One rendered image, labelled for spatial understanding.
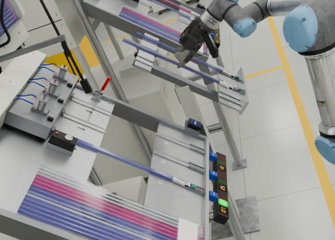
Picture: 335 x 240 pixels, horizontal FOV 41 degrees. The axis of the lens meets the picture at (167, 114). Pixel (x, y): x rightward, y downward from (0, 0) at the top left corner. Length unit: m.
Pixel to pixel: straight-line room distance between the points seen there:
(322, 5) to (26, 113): 0.90
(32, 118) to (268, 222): 1.39
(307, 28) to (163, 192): 0.64
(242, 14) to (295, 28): 0.38
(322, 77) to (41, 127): 0.84
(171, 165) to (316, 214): 1.01
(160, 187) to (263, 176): 1.28
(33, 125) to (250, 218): 1.37
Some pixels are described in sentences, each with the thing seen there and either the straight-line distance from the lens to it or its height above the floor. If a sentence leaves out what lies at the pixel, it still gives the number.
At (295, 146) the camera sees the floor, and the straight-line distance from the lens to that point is 2.78.
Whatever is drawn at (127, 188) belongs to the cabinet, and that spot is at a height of 0.62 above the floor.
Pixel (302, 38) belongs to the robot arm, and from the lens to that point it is 1.31.
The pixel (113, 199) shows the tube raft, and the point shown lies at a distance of 1.30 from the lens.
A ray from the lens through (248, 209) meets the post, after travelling 2.45.
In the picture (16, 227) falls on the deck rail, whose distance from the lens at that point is 1.18.
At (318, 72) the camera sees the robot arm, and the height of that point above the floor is 1.00.
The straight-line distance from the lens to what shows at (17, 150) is 1.36.
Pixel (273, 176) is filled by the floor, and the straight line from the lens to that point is 2.61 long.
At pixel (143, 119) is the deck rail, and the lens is 1.71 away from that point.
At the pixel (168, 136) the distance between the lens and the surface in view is 1.66.
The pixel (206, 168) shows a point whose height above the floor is 0.73.
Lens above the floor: 1.66
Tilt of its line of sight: 28 degrees down
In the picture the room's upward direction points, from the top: 23 degrees counter-clockwise
